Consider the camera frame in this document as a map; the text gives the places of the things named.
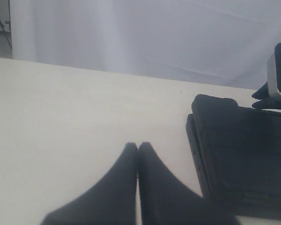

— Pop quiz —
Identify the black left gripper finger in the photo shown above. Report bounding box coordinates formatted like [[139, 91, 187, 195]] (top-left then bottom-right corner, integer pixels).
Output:
[[252, 83, 281, 110], [42, 142, 138, 225], [138, 142, 239, 225]]

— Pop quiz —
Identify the black plastic tool case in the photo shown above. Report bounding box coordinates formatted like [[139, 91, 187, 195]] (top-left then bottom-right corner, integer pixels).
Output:
[[186, 94, 281, 219]]

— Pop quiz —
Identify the dark tripod stand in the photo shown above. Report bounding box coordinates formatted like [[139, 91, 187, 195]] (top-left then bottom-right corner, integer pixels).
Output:
[[0, 0, 13, 46]]

